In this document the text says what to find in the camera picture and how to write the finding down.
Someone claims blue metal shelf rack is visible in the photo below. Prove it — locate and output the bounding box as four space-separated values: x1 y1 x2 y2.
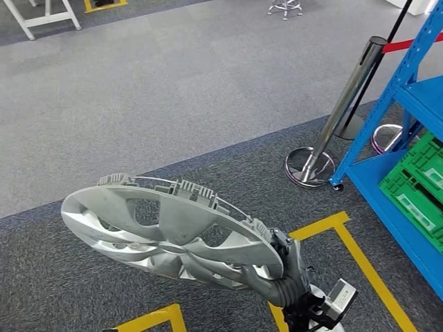
328 0 443 304

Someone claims white table frame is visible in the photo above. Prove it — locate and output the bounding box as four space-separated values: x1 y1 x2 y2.
2 0 82 42

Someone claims silver plastic wheel hubcap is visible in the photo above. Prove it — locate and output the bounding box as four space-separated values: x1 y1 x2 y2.
60 172 285 292

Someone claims chrome stool base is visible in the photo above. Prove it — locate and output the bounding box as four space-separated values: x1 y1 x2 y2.
267 0 303 21

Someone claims white lit wall panel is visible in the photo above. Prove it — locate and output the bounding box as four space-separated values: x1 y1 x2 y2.
386 0 438 17

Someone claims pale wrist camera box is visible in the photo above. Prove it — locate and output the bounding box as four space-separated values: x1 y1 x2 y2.
325 278 359 317

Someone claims short red barrier belt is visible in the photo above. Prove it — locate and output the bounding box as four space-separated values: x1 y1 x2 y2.
382 30 443 55

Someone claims black stanchion pole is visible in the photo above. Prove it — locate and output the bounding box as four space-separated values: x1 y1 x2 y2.
334 0 414 141

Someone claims chrome stanchion post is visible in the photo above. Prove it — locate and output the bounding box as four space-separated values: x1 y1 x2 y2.
285 35 388 189

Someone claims green plastic crate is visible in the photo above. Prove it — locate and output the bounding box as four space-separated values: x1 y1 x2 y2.
401 131 443 203
379 163 443 253

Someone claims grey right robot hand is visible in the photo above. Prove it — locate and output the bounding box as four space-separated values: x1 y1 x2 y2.
241 228 312 306

